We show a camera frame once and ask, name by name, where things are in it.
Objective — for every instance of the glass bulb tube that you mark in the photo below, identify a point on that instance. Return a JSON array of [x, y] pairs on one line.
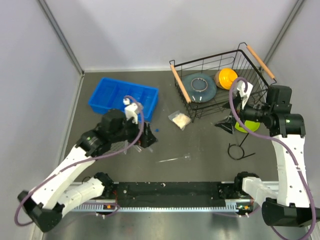
[[186, 157]]

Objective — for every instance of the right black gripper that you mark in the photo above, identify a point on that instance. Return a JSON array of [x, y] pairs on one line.
[[239, 111]]

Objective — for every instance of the blue plastic divided bin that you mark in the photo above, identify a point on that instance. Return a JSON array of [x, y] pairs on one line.
[[109, 94]]

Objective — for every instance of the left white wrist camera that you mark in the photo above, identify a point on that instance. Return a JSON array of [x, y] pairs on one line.
[[131, 110]]

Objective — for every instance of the lime green plate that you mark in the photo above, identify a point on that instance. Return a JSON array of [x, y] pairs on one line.
[[251, 125]]

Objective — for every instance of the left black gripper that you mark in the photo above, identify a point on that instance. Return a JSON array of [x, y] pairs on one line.
[[150, 138]]

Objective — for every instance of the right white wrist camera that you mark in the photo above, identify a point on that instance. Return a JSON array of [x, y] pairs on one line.
[[244, 89]]

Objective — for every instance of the black wire ring stand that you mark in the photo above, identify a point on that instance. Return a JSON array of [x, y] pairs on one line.
[[237, 152]]

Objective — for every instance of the clear plastic well plate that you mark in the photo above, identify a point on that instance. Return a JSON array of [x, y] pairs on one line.
[[119, 146]]

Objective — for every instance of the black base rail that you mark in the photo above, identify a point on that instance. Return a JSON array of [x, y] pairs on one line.
[[210, 196]]

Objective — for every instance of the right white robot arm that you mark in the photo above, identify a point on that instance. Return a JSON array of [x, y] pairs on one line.
[[290, 206]]

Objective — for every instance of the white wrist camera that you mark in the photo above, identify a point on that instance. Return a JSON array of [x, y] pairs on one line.
[[131, 110], [244, 89]]

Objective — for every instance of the blue-grey ceramic plate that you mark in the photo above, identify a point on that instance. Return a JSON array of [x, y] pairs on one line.
[[200, 87]]

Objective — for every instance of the clear bag of white powder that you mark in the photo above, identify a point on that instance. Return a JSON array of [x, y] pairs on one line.
[[180, 119]]

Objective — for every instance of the orange ribbed bowl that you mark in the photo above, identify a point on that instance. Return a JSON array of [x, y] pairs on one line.
[[225, 77]]

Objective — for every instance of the black wire basket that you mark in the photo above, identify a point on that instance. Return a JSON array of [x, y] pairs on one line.
[[243, 60]]

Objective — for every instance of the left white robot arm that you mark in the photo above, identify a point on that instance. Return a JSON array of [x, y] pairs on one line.
[[49, 202]]

